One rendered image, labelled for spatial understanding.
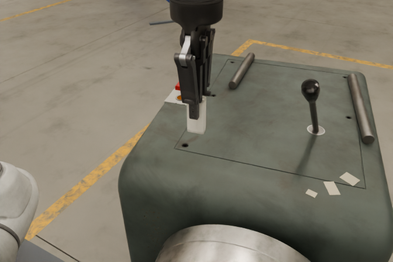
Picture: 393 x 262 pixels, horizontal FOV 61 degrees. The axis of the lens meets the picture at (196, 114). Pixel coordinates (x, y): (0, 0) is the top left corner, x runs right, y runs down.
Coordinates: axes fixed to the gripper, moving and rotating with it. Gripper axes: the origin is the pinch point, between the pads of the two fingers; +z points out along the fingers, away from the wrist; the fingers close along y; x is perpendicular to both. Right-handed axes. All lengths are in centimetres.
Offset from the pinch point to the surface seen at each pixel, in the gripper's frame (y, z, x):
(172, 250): 15.5, 16.1, 1.1
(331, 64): -347, 136, 52
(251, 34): -418, 136, -55
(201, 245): 15.4, 13.0, 5.8
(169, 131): -6.6, 10.0, -8.2
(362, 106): -25.8, 7.8, 30.1
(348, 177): -3.6, 9.9, 26.8
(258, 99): -25.7, 10.0, 7.4
